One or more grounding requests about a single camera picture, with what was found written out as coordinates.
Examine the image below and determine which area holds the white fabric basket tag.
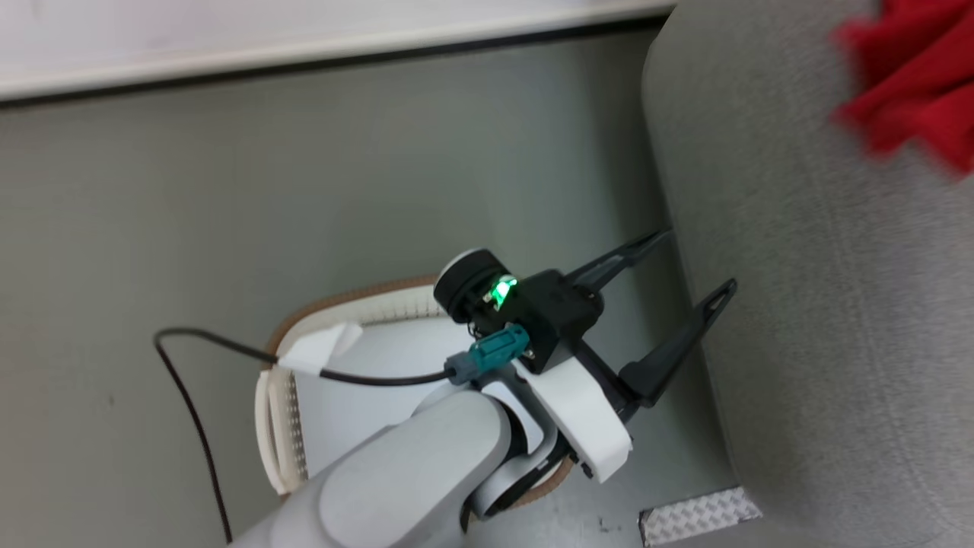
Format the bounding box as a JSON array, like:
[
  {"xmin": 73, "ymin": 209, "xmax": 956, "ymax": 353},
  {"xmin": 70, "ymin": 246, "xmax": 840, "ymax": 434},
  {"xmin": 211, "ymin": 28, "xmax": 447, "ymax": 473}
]
[{"xmin": 277, "ymin": 323, "xmax": 364, "ymax": 378}]

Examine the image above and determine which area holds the teal cable connector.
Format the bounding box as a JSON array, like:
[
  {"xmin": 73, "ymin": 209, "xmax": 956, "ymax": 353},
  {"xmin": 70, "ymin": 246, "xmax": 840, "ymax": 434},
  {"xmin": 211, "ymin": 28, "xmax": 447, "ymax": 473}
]
[{"xmin": 445, "ymin": 323, "xmax": 531, "ymax": 384}]

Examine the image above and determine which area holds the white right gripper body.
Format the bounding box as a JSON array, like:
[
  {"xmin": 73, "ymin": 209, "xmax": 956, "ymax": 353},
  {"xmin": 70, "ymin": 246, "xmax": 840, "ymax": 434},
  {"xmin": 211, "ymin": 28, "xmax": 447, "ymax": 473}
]
[{"xmin": 525, "ymin": 342, "xmax": 645, "ymax": 485}]

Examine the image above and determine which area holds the woven white laundry basket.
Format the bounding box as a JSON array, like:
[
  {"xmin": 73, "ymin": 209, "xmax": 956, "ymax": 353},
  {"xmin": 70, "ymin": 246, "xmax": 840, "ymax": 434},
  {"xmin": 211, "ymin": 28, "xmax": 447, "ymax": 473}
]
[{"xmin": 255, "ymin": 274, "xmax": 575, "ymax": 512}]

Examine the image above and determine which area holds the thin black cable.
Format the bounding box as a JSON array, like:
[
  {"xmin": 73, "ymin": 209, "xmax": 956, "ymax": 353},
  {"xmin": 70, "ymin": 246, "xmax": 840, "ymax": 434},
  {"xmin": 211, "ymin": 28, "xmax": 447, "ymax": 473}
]
[{"xmin": 154, "ymin": 327, "xmax": 457, "ymax": 545}]

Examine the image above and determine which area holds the red white sports jersey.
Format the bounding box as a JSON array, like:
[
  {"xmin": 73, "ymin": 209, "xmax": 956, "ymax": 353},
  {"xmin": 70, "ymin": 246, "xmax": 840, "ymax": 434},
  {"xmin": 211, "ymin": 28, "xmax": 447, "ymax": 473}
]
[{"xmin": 829, "ymin": 0, "xmax": 974, "ymax": 180}]

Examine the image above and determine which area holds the white and dark baseboard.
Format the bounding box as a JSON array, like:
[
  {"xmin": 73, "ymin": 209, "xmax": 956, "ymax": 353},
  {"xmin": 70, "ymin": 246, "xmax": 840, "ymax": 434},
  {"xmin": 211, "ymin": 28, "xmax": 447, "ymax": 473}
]
[{"xmin": 0, "ymin": 4, "xmax": 678, "ymax": 107}]

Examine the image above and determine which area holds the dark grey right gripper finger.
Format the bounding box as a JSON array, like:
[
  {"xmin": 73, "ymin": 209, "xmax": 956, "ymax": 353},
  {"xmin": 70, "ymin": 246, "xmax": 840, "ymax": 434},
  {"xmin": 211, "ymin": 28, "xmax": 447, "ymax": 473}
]
[
  {"xmin": 619, "ymin": 279, "xmax": 738, "ymax": 406},
  {"xmin": 563, "ymin": 229, "xmax": 673, "ymax": 292}
]

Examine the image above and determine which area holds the metal diamond plate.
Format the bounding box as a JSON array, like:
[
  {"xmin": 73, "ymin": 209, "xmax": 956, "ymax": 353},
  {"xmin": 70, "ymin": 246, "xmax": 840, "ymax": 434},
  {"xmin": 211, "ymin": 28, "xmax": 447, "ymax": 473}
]
[{"xmin": 638, "ymin": 487, "xmax": 763, "ymax": 547}]

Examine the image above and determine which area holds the grey fabric sofa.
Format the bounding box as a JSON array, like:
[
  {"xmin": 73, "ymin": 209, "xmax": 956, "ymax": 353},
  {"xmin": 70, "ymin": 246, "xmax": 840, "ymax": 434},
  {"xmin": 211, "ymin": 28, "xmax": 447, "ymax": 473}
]
[{"xmin": 641, "ymin": 0, "xmax": 974, "ymax": 548}]

